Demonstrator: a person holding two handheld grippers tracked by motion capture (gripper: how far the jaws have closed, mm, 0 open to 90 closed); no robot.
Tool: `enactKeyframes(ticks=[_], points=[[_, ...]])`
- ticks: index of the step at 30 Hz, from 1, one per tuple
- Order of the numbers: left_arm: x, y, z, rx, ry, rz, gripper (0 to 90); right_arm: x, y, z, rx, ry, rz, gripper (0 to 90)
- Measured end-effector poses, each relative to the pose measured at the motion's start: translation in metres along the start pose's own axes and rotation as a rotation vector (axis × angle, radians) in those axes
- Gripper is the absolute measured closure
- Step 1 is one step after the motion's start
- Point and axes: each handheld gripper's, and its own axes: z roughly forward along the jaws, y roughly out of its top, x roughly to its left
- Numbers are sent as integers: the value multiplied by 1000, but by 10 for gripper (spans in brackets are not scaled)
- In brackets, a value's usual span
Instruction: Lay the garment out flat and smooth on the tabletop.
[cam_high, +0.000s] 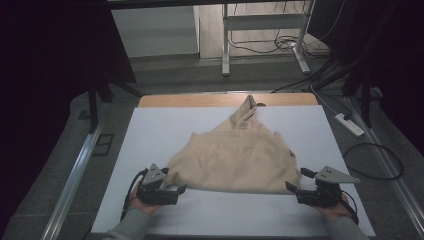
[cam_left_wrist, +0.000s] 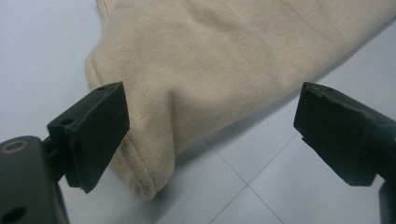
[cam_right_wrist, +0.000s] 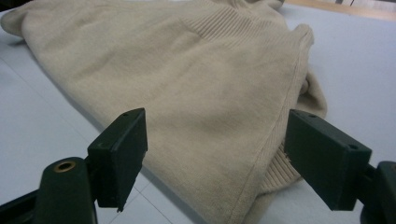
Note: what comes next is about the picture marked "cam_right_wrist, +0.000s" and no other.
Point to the beige knitted sweater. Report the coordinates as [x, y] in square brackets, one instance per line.
[193, 93]

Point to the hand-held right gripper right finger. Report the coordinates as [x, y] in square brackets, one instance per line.
[323, 161]

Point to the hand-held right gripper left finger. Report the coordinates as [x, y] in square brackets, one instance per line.
[118, 158]

